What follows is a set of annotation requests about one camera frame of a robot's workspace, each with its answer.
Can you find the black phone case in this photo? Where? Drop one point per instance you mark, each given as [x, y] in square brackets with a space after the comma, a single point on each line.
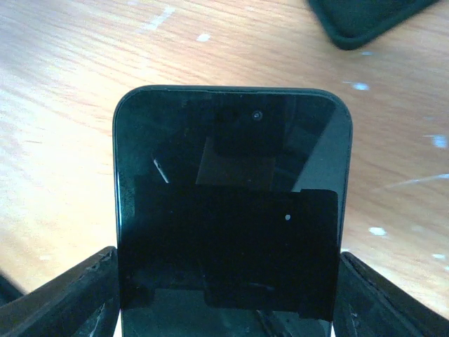
[351, 24]

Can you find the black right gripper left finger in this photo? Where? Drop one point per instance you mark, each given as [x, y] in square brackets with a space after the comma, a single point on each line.
[83, 301]

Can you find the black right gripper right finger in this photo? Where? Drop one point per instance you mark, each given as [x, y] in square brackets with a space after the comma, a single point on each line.
[368, 304]

